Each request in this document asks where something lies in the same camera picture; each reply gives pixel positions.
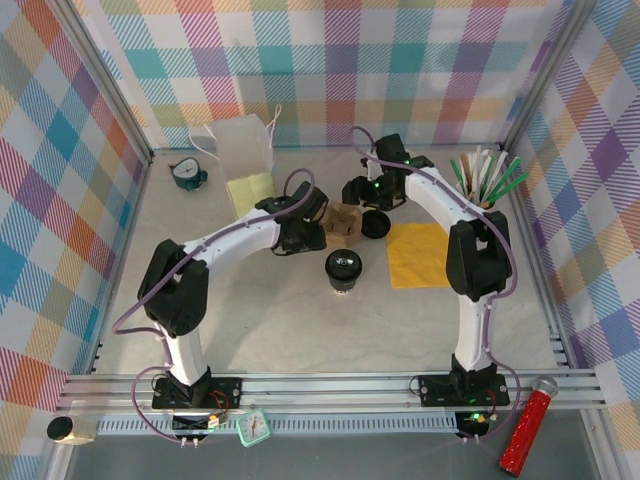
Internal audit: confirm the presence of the black control board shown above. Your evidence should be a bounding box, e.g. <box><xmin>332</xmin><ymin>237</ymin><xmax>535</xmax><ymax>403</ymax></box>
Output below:
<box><xmin>453</xmin><ymin>409</ymin><xmax>495</xmax><ymax>440</ymax></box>
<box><xmin>171</xmin><ymin>412</ymin><xmax>232</xmax><ymax>435</ymax></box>

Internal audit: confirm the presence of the mint square alarm clock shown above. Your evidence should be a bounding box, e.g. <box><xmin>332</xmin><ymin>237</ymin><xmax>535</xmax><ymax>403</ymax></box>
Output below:
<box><xmin>235</xmin><ymin>408</ymin><xmax>273</xmax><ymax>448</ymax></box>

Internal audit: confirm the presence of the black paper coffee cup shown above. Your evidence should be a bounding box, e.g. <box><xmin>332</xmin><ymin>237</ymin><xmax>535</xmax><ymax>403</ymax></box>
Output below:
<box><xmin>328</xmin><ymin>274</ymin><xmax>359</xmax><ymax>296</ymax></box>

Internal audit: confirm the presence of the yellow paper napkin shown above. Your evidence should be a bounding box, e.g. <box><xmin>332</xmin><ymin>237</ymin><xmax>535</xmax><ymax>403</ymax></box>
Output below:
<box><xmin>385</xmin><ymin>222</ymin><xmax>454</xmax><ymax>290</ymax></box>

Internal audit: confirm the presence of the brown wooden stirrer stick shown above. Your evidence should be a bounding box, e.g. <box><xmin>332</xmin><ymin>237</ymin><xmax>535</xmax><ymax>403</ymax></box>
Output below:
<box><xmin>459</xmin><ymin>154</ymin><xmax>475</xmax><ymax>195</ymax></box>

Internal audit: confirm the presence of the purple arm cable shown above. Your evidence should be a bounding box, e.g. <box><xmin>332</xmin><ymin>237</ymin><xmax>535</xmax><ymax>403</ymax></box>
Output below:
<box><xmin>110</xmin><ymin>168</ymin><xmax>317</xmax><ymax>445</ymax></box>
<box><xmin>351</xmin><ymin>125</ymin><xmax>524</xmax><ymax>445</ymax></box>

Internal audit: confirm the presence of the white stirrer stick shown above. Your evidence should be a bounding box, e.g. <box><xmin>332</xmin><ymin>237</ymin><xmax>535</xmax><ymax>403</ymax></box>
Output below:
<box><xmin>469</xmin><ymin>144</ymin><xmax>485</xmax><ymax>194</ymax></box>
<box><xmin>485</xmin><ymin>149</ymin><xmax>509</xmax><ymax>199</ymax></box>
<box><xmin>477</xmin><ymin>152</ymin><xmax>495</xmax><ymax>197</ymax></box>

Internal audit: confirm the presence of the green stirrer stick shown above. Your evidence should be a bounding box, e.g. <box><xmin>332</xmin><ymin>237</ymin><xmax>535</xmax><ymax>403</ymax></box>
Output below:
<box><xmin>492</xmin><ymin>172</ymin><xmax>530</xmax><ymax>205</ymax></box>
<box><xmin>490</xmin><ymin>157</ymin><xmax>521</xmax><ymax>202</ymax></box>
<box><xmin>449</xmin><ymin>158</ymin><xmax>470</xmax><ymax>194</ymax></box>

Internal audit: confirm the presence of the dark teal alarm clock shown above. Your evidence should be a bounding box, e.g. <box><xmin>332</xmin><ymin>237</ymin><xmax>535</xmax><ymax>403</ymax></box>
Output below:
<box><xmin>171</xmin><ymin>157</ymin><xmax>209</xmax><ymax>194</ymax></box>

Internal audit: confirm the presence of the brass block with black disc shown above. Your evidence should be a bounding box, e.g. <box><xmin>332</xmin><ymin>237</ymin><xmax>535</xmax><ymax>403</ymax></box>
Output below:
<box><xmin>45</xmin><ymin>414</ymin><xmax>97</xmax><ymax>445</ymax></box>

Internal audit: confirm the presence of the aluminium frame post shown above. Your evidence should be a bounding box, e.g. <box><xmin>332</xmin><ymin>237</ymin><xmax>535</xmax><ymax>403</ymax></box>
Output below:
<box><xmin>499</xmin><ymin>0</ymin><xmax>599</xmax><ymax>151</ymax></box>
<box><xmin>49</xmin><ymin>0</ymin><xmax>155</xmax><ymax>164</ymax></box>

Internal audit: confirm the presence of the black plastic cup lid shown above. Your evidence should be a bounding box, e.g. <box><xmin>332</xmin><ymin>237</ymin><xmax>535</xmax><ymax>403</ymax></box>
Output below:
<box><xmin>323</xmin><ymin>248</ymin><xmax>363</xmax><ymax>282</ymax></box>

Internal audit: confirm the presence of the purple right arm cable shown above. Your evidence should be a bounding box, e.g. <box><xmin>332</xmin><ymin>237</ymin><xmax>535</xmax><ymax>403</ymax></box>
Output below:
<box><xmin>351</xmin><ymin>125</ymin><xmax>524</xmax><ymax>445</ymax></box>

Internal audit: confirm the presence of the red glitter toy microphone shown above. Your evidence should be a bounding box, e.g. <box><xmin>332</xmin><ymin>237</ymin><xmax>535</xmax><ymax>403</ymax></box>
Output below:
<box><xmin>498</xmin><ymin>376</ymin><xmax>560</xmax><ymax>475</ymax></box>

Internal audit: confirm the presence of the grey slotted cable duct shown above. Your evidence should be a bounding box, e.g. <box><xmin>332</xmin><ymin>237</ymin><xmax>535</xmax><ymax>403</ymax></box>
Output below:
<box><xmin>94</xmin><ymin>418</ymin><xmax>461</xmax><ymax>435</ymax></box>

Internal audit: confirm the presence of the red black power wire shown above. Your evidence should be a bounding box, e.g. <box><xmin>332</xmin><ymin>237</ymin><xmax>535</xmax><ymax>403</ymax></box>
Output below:
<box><xmin>487</xmin><ymin>385</ymin><xmax>507</xmax><ymax>420</ymax></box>
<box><xmin>208</xmin><ymin>388</ymin><xmax>236</xmax><ymax>417</ymax></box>

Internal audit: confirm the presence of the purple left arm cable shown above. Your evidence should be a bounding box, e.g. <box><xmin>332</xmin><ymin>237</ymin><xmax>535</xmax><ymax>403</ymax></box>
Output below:
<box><xmin>110</xmin><ymin>168</ymin><xmax>317</xmax><ymax>445</ymax></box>

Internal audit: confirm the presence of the printed paper takeout bag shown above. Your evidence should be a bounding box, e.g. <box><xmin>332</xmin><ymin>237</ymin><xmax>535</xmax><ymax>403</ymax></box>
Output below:
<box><xmin>188</xmin><ymin>103</ymin><xmax>282</xmax><ymax>220</ymax></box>

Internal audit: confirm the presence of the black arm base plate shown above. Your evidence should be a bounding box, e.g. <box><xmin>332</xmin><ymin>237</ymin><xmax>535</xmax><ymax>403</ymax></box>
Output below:
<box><xmin>151</xmin><ymin>377</ymin><xmax>244</xmax><ymax>410</ymax></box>
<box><xmin>417</xmin><ymin>372</ymin><xmax>511</xmax><ymax>407</ymax></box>

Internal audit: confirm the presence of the aluminium triple mounting rail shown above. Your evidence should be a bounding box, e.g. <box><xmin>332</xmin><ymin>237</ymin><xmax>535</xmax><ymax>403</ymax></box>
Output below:
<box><xmin>58</xmin><ymin>368</ymin><xmax>604</xmax><ymax>412</ymax></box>

